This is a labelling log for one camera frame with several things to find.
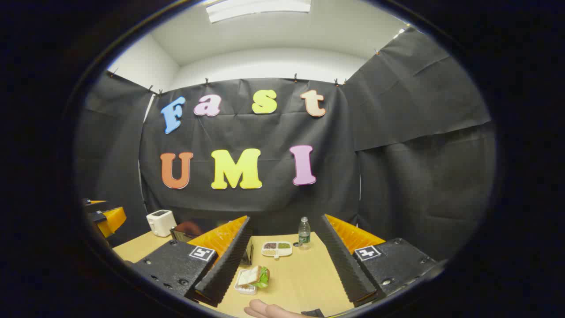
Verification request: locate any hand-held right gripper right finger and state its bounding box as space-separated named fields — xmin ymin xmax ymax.
xmin=313 ymin=214 xmax=438 ymax=305

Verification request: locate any sandwich with lettuce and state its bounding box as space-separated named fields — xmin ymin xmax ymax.
xmin=239 ymin=265 xmax=270 ymax=290

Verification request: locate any black backdrop cloth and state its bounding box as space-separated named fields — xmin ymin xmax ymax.
xmin=75 ymin=27 xmax=497 ymax=261

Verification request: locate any white compartment dish with spices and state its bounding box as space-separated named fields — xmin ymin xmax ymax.
xmin=261 ymin=241 xmax=293 ymax=259

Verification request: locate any white toaster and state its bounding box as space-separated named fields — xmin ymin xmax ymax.
xmin=146 ymin=209 xmax=177 ymax=238

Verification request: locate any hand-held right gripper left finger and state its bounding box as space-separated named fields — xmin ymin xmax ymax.
xmin=131 ymin=215 xmax=254 ymax=308

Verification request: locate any long ceiling light panel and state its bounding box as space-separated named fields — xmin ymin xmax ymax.
xmin=205 ymin=0 xmax=312 ymax=24

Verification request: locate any clear water bottle green label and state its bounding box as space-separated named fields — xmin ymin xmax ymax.
xmin=298 ymin=216 xmax=312 ymax=250

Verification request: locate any white plastic tray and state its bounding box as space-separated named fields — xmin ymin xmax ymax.
xmin=234 ymin=268 xmax=261 ymax=295

